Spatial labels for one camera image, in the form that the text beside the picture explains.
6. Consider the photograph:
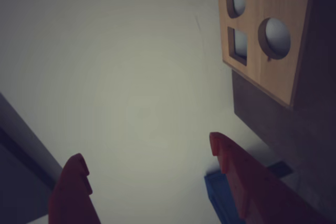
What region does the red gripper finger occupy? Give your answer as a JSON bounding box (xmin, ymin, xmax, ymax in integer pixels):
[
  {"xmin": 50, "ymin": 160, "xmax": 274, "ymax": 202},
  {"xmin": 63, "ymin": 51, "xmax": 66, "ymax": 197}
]
[
  {"xmin": 48, "ymin": 153, "xmax": 102, "ymax": 224},
  {"xmin": 209, "ymin": 131, "xmax": 336, "ymax": 224}
]

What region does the dark panel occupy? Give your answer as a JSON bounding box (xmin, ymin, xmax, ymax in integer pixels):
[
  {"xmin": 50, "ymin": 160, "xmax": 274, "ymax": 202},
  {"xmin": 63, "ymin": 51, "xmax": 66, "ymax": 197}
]
[{"xmin": 0, "ymin": 91, "xmax": 65, "ymax": 224}]

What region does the black object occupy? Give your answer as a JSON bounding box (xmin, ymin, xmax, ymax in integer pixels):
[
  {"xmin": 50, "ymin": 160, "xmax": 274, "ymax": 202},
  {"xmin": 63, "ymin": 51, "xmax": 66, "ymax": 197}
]
[{"xmin": 267, "ymin": 161, "xmax": 294, "ymax": 178}]

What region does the blue block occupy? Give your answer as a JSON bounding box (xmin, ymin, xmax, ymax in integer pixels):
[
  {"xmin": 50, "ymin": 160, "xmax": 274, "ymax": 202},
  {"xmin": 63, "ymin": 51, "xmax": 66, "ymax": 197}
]
[{"xmin": 204, "ymin": 170, "xmax": 244, "ymax": 224}]

